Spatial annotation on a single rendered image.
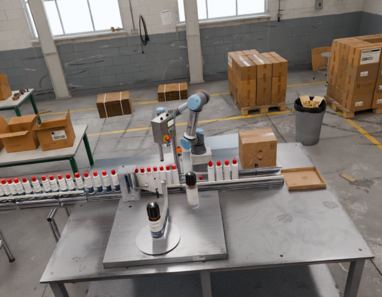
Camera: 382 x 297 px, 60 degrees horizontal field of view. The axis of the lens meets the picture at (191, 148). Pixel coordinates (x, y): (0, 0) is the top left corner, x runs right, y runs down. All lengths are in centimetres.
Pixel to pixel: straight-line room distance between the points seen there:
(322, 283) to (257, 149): 118
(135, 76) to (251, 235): 624
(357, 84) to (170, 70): 415
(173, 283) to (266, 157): 133
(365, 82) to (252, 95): 180
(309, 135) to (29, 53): 624
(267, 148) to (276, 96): 333
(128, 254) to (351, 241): 145
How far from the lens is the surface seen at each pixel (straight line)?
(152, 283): 297
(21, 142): 425
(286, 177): 295
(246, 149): 289
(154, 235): 228
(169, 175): 272
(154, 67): 802
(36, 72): 855
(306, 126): 503
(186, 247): 226
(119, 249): 235
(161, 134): 255
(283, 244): 235
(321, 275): 303
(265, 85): 606
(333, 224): 255
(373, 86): 610
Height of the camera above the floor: 250
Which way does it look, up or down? 29 degrees down
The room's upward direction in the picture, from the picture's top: 6 degrees counter-clockwise
